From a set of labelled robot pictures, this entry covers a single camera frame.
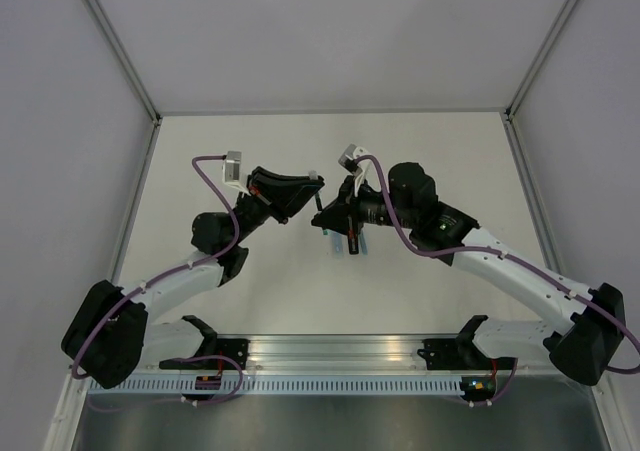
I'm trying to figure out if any aluminium mounting rail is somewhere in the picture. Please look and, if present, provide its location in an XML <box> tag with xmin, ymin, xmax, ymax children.
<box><xmin>221</xmin><ymin>334</ymin><xmax>449</xmax><ymax>374</ymax></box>

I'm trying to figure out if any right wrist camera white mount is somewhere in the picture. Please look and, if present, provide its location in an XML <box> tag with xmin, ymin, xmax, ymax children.
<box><xmin>338</xmin><ymin>144</ymin><xmax>370</xmax><ymax>197</ymax></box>

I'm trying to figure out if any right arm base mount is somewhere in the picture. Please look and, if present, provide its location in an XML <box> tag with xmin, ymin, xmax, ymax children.
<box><xmin>415</xmin><ymin>315</ymin><xmax>515</xmax><ymax>371</ymax></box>

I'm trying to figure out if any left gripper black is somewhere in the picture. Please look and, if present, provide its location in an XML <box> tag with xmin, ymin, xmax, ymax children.
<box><xmin>231</xmin><ymin>168</ymin><xmax>328</xmax><ymax>247</ymax></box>

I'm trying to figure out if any white slotted cable duct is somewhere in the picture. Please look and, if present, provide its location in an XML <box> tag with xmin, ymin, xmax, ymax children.
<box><xmin>88</xmin><ymin>373</ymin><xmax>463</xmax><ymax>396</ymax></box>

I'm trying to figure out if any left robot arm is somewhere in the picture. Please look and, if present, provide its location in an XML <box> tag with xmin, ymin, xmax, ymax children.
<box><xmin>61</xmin><ymin>167</ymin><xmax>324</xmax><ymax>389</ymax></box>

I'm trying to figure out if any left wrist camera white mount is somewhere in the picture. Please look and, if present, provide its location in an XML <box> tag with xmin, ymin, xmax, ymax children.
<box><xmin>222</xmin><ymin>151</ymin><xmax>249</xmax><ymax>194</ymax></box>

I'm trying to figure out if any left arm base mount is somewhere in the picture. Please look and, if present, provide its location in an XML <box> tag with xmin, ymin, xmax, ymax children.
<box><xmin>159</xmin><ymin>315</ymin><xmax>250</xmax><ymax>374</ymax></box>

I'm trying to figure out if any light blue pen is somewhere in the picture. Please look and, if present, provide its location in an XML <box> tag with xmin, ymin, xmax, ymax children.
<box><xmin>330</xmin><ymin>232</ymin><xmax>344</xmax><ymax>259</ymax></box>

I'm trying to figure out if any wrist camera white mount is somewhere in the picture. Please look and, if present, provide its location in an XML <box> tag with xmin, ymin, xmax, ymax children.
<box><xmin>222</xmin><ymin>151</ymin><xmax>249</xmax><ymax>194</ymax></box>
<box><xmin>338</xmin><ymin>144</ymin><xmax>370</xmax><ymax>197</ymax></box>

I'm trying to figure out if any black purple highlighter pen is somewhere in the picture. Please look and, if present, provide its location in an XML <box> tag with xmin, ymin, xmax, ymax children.
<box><xmin>347</xmin><ymin>232</ymin><xmax>360</xmax><ymax>255</ymax></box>

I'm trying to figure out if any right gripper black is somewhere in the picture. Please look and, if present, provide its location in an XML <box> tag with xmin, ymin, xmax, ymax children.
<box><xmin>313</xmin><ymin>171</ymin><xmax>417</xmax><ymax>236</ymax></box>

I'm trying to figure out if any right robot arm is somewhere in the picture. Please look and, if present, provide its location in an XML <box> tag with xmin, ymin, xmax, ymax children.
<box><xmin>311</xmin><ymin>162</ymin><xmax>627</xmax><ymax>386</ymax></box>

